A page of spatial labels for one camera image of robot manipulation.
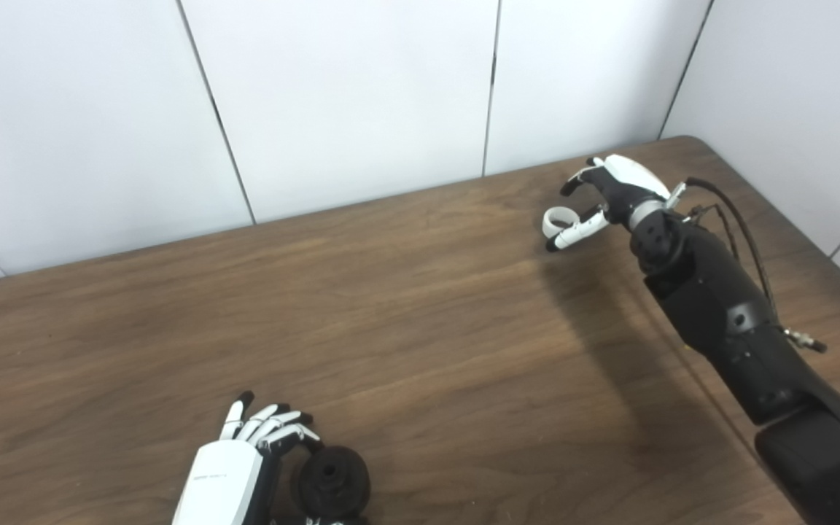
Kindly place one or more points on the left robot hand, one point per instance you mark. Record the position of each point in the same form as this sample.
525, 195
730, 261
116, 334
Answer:
223, 474

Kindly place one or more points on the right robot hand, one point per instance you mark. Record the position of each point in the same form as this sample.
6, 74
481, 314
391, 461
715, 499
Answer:
620, 186

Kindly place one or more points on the round black part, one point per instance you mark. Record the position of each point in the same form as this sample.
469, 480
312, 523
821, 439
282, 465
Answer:
336, 485

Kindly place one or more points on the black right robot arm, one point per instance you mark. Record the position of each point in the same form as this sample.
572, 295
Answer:
741, 321

